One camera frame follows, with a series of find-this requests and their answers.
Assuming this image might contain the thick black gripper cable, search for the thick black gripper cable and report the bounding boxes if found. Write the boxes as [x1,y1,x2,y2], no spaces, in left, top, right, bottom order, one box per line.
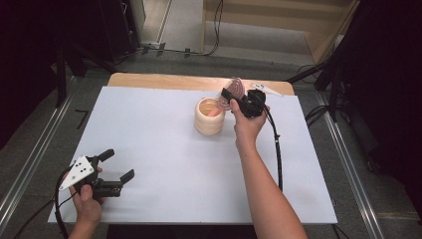
[53,167,74,239]

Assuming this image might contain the aluminium floor rail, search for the aluminium floor rail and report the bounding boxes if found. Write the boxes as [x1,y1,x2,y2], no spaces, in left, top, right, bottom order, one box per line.
[314,91,386,239]
[0,92,77,231]

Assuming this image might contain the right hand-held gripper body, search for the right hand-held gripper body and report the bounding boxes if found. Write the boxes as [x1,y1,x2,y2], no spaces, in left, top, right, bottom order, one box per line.
[236,82,285,120]

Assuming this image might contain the floor cable run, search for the floor cable run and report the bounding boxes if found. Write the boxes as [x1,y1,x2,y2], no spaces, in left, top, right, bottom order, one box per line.
[138,42,204,58]

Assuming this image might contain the black floor cables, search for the black floor cables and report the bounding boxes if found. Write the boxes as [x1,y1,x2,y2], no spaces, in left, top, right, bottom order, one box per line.
[304,104,333,129]

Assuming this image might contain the person's right hand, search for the person's right hand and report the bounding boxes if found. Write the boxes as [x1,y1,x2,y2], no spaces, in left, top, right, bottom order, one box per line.
[229,98,271,151]

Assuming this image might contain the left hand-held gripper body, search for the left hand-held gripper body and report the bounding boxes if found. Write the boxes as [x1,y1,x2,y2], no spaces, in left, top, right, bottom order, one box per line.
[58,154,122,200]

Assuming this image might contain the black power cable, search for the black power cable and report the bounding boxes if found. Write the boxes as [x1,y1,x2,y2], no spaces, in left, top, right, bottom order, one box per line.
[202,0,225,57]

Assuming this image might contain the cream ringed holder cup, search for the cream ringed holder cup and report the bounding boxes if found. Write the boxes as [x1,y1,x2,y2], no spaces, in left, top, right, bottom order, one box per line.
[194,97,227,136]

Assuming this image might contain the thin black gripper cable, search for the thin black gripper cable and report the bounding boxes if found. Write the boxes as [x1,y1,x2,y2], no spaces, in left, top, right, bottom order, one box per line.
[12,190,80,239]

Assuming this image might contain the dark stand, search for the dark stand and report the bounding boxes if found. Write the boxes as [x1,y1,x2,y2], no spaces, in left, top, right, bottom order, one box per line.
[54,42,117,110]

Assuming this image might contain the black cabinet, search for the black cabinet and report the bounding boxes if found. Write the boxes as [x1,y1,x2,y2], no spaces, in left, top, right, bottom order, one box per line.
[99,0,141,64]

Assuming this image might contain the black tripod stand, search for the black tripod stand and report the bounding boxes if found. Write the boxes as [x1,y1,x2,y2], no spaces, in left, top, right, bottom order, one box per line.
[286,49,347,124]

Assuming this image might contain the person's left hand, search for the person's left hand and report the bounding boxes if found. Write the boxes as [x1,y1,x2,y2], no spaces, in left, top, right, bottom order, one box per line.
[63,166,106,225]

